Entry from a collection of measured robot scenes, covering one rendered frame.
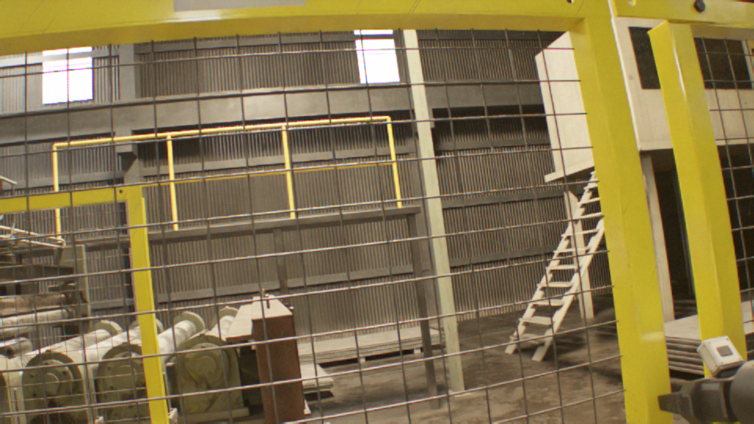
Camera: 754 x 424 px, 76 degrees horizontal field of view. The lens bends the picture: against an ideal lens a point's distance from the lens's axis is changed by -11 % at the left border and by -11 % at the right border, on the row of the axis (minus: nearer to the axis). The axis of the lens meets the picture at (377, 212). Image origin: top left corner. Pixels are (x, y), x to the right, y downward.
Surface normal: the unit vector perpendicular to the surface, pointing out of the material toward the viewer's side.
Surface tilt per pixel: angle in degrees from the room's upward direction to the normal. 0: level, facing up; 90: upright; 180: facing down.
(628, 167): 90
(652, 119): 90
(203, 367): 90
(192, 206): 90
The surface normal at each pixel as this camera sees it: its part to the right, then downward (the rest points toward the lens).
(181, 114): 0.22, -0.12
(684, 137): -0.97, 0.10
